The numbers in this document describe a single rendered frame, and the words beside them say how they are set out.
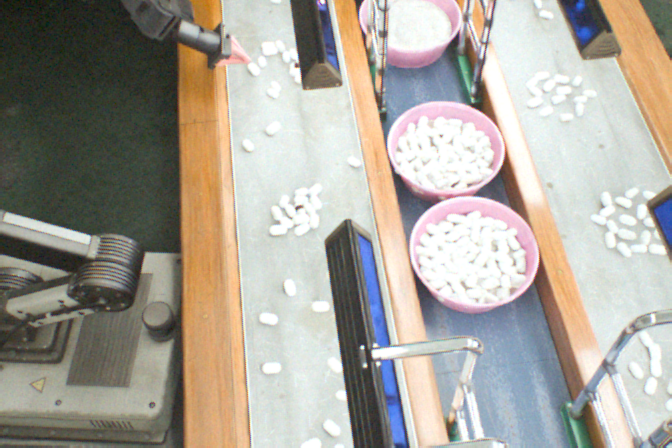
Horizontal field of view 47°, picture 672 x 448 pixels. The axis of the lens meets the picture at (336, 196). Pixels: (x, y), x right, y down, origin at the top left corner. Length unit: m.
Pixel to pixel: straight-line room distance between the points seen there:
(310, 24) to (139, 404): 0.92
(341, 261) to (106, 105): 1.92
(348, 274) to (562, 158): 0.79
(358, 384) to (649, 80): 1.19
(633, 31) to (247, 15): 1.01
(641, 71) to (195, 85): 1.10
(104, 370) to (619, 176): 1.26
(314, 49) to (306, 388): 0.65
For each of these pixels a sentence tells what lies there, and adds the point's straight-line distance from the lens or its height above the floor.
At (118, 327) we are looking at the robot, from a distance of 1.95.
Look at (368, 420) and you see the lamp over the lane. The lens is 1.13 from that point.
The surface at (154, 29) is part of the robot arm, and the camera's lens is 1.81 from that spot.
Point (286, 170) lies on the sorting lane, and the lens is 1.78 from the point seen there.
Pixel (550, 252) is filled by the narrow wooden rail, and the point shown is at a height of 0.76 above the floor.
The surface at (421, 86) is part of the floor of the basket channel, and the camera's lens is 2.04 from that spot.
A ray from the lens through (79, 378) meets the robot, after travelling 1.92.
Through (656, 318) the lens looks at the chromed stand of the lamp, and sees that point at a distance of 1.24.
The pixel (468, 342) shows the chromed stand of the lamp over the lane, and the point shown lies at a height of 1.12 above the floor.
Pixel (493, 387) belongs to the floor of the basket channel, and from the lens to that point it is 1.62.
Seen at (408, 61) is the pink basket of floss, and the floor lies 0.71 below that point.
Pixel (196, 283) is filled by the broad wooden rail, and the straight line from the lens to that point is 1.62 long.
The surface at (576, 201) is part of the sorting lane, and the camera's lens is 1.80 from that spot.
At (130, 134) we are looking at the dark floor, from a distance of 2.92.
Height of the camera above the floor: 2.16
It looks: 55 degrees down
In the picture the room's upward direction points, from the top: 2 degrees counter-clockwise
